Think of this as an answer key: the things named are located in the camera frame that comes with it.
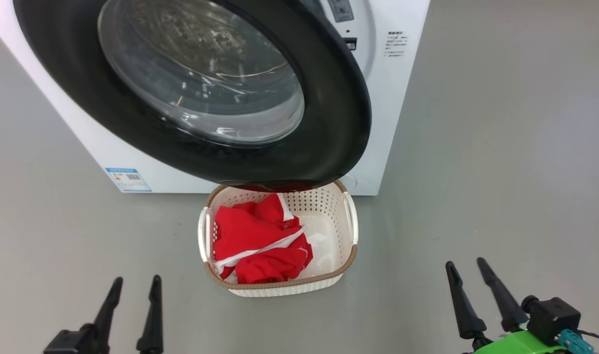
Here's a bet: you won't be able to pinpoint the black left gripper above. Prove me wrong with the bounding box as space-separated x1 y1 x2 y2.
43 275 164 354

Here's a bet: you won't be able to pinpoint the red shorts with white trim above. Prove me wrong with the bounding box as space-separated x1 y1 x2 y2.
213 193 306 269

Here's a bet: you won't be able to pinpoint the black round washing machine door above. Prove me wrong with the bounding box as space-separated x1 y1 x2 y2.
12 0 372 192

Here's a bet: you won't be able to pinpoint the white washing machine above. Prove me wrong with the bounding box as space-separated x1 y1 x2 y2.
0 0 431 197

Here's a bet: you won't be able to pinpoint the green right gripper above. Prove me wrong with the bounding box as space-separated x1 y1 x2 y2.
445 257 569 354

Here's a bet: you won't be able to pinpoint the cream perforated laundry basket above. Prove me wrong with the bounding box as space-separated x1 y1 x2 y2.
197 179 359 298

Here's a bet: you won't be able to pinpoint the red shirt with white trim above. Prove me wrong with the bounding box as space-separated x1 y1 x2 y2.
233 234 314 285

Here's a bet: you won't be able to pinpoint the teal cable connector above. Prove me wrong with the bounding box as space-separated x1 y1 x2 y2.
558 329 595 354

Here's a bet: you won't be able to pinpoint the blue energy label sticker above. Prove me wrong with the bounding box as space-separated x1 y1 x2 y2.
105 168 153 193

